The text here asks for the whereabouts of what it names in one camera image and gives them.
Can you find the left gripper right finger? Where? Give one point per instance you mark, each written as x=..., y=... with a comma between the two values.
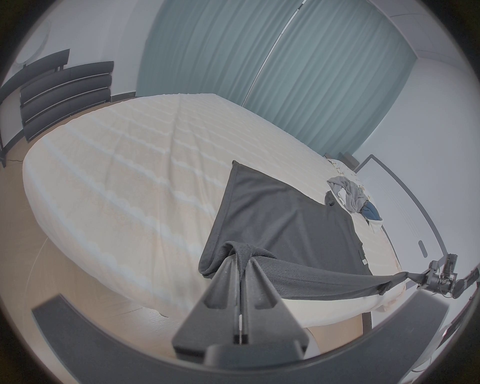
x=266, y=315

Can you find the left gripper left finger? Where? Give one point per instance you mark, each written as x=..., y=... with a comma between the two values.
x=217, y=315

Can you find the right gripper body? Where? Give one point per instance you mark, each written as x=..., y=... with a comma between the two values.
x=434, y=281

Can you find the black T-shirt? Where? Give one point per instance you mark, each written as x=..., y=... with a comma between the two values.
x=285, y=225

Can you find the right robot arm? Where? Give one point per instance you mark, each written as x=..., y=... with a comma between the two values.
x=459, y=285

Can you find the pile of clothes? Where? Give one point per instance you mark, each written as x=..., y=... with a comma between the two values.
x=350, y=195

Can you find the bed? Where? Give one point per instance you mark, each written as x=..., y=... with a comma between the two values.
x=112, y=168

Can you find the white printed pillow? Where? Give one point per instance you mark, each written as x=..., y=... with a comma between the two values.
x=347, y=169

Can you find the grey bedside table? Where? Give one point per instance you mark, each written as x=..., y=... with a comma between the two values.
x=348, y=159

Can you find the blue-green curtain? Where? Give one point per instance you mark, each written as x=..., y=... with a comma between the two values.
x=206, y=48
x=337, y=75

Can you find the round white mirror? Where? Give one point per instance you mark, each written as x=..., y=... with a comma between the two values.
x=44, y=35

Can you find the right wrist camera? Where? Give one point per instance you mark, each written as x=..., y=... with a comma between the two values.
x=435, y=265

